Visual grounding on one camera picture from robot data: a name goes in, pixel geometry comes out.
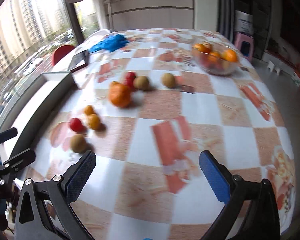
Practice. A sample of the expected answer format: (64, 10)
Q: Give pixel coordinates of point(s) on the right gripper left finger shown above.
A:
(76, 176)

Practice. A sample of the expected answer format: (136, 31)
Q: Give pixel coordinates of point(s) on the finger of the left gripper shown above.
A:
(8, 134)

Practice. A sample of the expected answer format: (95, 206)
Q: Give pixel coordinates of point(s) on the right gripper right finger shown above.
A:
(212, 171)

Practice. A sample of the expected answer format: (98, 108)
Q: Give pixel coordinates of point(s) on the brown kiwi fruit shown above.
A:
(168, 80)
(141, 83)
(78, 143)

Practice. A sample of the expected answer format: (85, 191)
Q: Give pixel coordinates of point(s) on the red cherry tomato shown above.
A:
(129, 79)
(76, 125)

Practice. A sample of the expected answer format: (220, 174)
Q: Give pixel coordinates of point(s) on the yellow cherry tomato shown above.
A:
(94, 121)
(89, 110)

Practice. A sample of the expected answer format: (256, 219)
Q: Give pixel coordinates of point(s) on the large orange mandarin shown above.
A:
(119, 94)

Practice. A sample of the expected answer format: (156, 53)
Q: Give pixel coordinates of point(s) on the white shallow tray box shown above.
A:
(29, 109)

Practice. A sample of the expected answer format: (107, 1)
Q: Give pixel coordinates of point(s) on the checkered patterned tablecloth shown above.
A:
(147, 182)

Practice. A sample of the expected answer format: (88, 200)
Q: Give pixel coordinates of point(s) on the red chair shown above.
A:
(60, 53)

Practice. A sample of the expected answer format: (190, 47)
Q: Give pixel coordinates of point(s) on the smartphone with red case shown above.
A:
(79, 61)

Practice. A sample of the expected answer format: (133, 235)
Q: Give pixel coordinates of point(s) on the glass fruit bowl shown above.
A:
(211, 61)

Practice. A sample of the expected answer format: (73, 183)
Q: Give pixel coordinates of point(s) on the orange in bowl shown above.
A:
(229, 55)
(199, 47)

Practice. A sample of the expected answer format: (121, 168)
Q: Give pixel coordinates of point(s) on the blue crumpled gloves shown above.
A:
(111, 44)

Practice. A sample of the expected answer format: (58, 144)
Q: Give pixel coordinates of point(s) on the pink plastic stool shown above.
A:
(245, 44)

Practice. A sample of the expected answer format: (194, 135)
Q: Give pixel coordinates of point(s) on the white cabinet counter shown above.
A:
(143, 14)

